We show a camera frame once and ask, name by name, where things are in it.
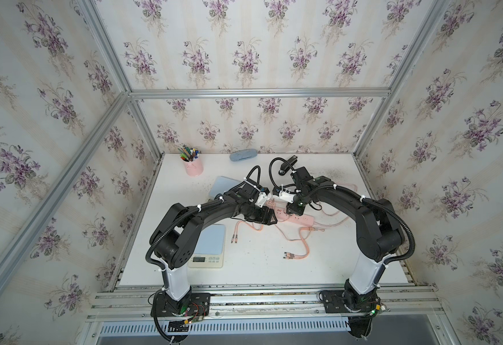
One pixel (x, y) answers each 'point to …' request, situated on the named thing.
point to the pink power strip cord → (340, 183)
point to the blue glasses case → (243, 154)
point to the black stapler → (285, 167)
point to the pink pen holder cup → (194, 168)
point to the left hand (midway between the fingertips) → (271, 220)
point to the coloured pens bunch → (187, 154)
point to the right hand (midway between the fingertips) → (294, 208)
